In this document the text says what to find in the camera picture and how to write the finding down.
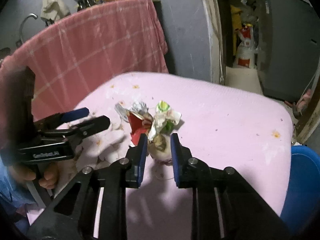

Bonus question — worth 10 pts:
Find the red wrapper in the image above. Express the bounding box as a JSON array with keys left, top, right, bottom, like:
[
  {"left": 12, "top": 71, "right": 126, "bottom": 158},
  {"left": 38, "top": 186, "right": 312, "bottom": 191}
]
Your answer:
[{"left": 129, "top": 112, "right": 152, "bottom": 147}]

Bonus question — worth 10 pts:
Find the wooden door frame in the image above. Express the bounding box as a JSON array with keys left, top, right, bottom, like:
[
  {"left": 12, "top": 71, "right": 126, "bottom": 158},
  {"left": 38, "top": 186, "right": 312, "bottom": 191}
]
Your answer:
[{"left": 197, "top": 0, "right": 320, "bottom": 144}]

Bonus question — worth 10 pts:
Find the silver foil wrapper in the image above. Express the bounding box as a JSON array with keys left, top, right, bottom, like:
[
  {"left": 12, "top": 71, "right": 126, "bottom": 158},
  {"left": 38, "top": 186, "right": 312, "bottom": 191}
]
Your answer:
[{"left": 114, "top": 101, "right": 148, "bottom": 123}]

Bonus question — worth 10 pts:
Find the grey washing machine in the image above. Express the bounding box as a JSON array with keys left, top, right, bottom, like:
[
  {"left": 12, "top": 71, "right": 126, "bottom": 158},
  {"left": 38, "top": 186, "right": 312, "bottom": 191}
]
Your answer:
[{"left": 256, "top": 0, "right": 320, "bottom": 102}]

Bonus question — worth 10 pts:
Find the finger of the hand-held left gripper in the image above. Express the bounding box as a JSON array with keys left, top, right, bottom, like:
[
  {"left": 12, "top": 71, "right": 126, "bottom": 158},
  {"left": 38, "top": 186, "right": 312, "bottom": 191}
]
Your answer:
[
  {"left": 37, "top": 116, "right": 111, "bottom": 145},
  {"left": 35, "top": 107, "right": 90, "bottom": 132}
]

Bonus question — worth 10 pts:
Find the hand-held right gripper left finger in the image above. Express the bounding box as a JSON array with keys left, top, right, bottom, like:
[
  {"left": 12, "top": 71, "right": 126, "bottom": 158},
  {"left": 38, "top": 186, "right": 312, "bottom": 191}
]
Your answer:
[{"left": 26, "top": 133, "right": 148, "bottom": 240}]

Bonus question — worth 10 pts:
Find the beige hanging cloth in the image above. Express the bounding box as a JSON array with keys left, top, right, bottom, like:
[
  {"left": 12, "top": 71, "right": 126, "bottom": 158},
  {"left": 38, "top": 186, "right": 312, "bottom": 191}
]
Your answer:
[{"left": 41, "top": 0, "right": 72, "bottom": 22}]

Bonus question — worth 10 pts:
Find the white red bottle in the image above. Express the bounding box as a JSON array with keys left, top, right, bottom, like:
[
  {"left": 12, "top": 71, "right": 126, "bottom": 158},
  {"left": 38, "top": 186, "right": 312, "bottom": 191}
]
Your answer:
[{"left": 232, "top": 24, "right": 259, "bottom": 68}]

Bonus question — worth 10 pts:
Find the person's left hand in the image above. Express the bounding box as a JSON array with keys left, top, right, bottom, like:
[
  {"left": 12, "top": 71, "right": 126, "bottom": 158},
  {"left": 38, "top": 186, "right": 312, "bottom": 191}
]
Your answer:
[{"left": 14, "top": 164, "right": 59, "bottom": 190}]

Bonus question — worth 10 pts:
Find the pink checked towel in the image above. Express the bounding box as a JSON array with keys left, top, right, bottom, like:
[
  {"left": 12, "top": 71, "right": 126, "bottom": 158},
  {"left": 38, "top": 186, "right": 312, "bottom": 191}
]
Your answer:
[{"left": 0, "top": 0, "right": 169, "bottom": 135}]

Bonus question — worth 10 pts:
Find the blue plastic basin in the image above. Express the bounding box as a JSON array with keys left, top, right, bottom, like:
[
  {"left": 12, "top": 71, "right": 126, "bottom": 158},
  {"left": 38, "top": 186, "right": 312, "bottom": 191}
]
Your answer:
[{"left": 280, "top": 145, "right": 320, "bottom": 235}]

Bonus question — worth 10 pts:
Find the yellow plastic bag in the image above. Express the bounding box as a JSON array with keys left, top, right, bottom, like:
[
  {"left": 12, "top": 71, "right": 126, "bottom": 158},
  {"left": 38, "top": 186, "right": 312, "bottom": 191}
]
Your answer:
[{"left": 230, "top": 5, "right": 242, "bottom": 55}]

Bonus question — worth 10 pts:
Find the pink slipper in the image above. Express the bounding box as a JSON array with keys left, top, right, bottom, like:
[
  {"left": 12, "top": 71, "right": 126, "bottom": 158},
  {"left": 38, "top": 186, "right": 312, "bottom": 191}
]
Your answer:
[{"left": 285, "top": 90, "right": 313, "bottom": 118}]

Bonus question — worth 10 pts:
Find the light pink cloth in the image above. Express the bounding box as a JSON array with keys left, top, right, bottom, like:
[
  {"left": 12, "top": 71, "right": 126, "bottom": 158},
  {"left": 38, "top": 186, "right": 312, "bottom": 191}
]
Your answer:
[{"left": 26, "top": 72, "right": 293, "bottom": 240}]

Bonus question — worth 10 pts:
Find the metal faucet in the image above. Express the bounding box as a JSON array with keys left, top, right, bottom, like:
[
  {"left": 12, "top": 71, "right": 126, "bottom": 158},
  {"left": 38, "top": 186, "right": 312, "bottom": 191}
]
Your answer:
[{"left": 19, "top": 14, "right": 38, "bottom": 43}]

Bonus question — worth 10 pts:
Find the patch of white paper scraps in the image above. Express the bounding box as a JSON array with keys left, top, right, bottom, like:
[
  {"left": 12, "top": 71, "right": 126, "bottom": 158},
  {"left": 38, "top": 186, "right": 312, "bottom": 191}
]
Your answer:
[{"left": 75, "top": 120, "right": 127, "bottom": 173}]

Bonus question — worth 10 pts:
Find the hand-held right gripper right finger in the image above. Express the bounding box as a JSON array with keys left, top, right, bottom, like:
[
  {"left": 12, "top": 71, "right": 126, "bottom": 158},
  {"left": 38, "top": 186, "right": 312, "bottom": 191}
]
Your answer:
[{"left": 170, "top": 133, "right": 290, "bottom": 240}]

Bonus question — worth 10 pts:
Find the white green wrapper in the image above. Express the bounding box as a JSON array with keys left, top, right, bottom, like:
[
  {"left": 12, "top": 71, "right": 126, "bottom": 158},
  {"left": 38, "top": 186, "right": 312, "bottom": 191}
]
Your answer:
[{"left": 150, "top": 101, "right": 182, "bottom": 140}]

